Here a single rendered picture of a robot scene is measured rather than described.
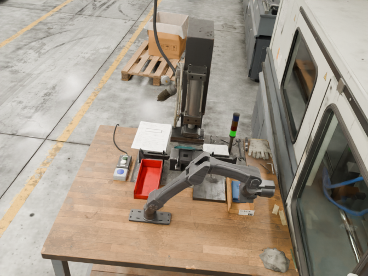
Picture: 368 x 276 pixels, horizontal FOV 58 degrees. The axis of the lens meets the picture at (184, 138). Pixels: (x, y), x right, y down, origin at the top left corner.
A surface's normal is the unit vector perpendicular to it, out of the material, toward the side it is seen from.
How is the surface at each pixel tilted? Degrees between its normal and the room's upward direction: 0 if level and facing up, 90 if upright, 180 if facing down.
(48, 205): 0
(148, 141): 1
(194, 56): 90
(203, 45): 90
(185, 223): 0
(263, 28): 90
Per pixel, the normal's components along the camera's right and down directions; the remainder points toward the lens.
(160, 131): 0.05, -0.80
